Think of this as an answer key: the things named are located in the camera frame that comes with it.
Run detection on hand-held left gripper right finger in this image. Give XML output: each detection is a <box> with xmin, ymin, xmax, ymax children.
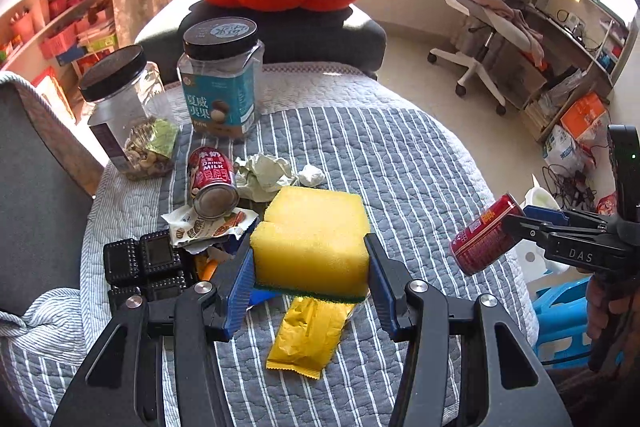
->
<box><xmin>364</xmin><ymin>233</ymin><xmax>573</xmax><ymax>427</ymax></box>

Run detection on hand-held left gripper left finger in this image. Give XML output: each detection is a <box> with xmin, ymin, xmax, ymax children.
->
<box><xmin>50</xmin><ymin>249</ymin><xmax>258</xmax><ymax>427</ymax></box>

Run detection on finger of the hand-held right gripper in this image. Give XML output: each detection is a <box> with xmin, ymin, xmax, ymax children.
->
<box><xmin>502</xmin><ymin>214</ymin><xmax>632</xmax><ymax>270</ymax></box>
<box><xmin>522</xmin><ymin>204</ymin><xmax>618</xmax><ymax>234</ymax></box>

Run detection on white round bin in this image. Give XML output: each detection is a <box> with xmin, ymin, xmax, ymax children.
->
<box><xmin>515</xmin><ymin>174</ymin><xmax>566</xmax><ymax>295</ymax></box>

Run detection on red milk drink can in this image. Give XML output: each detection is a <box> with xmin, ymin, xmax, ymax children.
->
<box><xmin>450</xmin><ymin>193</ymin><xmax>526</xmax><ymax>277</ymax></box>
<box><xmin>187</xmin><ymin>146</ymin><xmax>241</xmax><ymax>221</ymax></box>

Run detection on white orange snack wrapper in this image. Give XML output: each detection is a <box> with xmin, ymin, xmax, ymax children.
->
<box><xmin>161</xmin><ymin>206</ymin><xmax>261</xmax><ymax>250</ymax></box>

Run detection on yellow snack wrapper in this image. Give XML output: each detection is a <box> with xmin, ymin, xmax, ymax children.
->
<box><xmin>266</xmin><ymin>296</ymin><xmax>351</xmax><ymax>380</ymax></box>

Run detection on yellow sponge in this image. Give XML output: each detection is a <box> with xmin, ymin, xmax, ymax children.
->
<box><xmin>248</xmin><ymin>186</ymin><xmax>372</xmax><ymax>304</ymax></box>

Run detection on pale green paper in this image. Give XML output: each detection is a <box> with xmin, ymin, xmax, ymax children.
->
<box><xmin>234</xmin><ymin>153</ymin><xmax>300</xmax><ymax>204</ymax></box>

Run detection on person's right hand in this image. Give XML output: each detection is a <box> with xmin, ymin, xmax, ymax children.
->
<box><xmin>585</xmin><ymin>278</ymin><xmax>640</xmax><ymax>370</ymax></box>

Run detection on red snack bag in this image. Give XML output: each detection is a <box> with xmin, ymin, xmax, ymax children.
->
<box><xmin>596</xmin><ymin>192</ymin><xmax>619</xmax><ymax>216</ymax></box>

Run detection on blue snack wrapper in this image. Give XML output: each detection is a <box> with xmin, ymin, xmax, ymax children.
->
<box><xmin>207</xmin><ymin>232</ymin><xmax>283</xmax><ymax>308</ymax></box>

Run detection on white plastic bag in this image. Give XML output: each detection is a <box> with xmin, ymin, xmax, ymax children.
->
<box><xmin>542</xmin><ymin>124</ymin><xmax>587</xmax><ymax>174</ymax></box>

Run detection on orange carton box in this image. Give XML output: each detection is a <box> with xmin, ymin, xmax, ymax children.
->
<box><xmin>560</xmin><ymin>92</ymin><xmax>609</xmax><ymax>144</ymax></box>

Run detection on black studded square case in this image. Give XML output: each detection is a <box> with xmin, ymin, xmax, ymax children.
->
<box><xmin>140</xmin><ymin>229</ymin><xmax>184</xmax><ymax>278</ymax></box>
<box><xmin>107</xmin><ymin>286</ymin><xmax>144</xmax><ymax>313</ymax></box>
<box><xmin>102</xmin><ymin>239</ymin><xmax>144</xmax><ymax>286</ymax></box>
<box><xmin>145</xmin><ymin>274</ymin><xmax>199</xmax><ymax>304</ymax></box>

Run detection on blue plastic stool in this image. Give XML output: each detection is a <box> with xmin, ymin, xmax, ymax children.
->
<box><xmin>532</xmin><ymin>274</ymin><xmax>601</xmax><ymax>363</ymax></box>

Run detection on small crumpled white tissue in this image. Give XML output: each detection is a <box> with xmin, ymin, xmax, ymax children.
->
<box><xmin>298</xmin><ymin>165</ymin><xmax>326</xmax><ymax>188</ymax></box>

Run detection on wooden desk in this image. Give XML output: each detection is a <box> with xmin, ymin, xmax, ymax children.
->
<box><xmin>520</xmin><ymin>0</ymin><xmax>632</xmax><ymax>142</ymax></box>

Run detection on brown cardboard box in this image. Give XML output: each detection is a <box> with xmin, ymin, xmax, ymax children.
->
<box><xmin>495</xmin><ymin>42</ymin><xmax>549</xmax><ymax>108</ymax></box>

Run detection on white office chair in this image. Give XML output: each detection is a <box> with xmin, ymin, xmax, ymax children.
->
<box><xmin>427</xmin><ymin>0</ymin><xmax>543</xmax><ymax>116</ymax></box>

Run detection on pink cloth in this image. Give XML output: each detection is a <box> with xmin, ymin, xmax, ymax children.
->
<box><xmin>470</xmin><ymin>0</ymin><xmax>547</xmax><ymax>64</ymax></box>

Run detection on teal label plastic jar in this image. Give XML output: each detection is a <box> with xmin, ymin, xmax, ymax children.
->
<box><xmin>177</xmin><ymin>18</ymin><xmax>265</xmax><ymax>142</ymax></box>

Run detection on clear nut jar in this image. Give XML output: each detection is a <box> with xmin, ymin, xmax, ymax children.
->
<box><xmin>79</xmin><ymin>46</ymin><xmax>181</xmax><ymax>180</ymax></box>

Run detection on grey upholstered armrest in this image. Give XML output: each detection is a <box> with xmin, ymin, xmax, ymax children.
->
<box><xmin>0</xmin><ymin>72</ymin><xmax>108</xmax><ymax>318</ymax></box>

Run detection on dark grey seat cushion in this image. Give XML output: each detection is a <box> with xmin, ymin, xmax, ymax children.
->
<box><xmin>135</xmin><ymin>0</ymin><xmax>388</xmax><ymax>80</ymax></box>

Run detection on red flat box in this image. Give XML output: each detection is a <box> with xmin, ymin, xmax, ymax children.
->
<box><xmin>32</xmin><ymin>67</ymin><xmax>77</xmax><ymax>124</ymax></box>

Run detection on row of pink storage boxes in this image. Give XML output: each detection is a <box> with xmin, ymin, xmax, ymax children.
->
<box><xmin>10</xmin><ymin>0</ymin><xmax>118</xmax><ymax>64</ymax></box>

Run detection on black floor cables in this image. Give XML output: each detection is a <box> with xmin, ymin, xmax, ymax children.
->
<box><xmin>542</xmin><ymin>157</ymin><xmax>601</xmax><ymax>214</ymax></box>

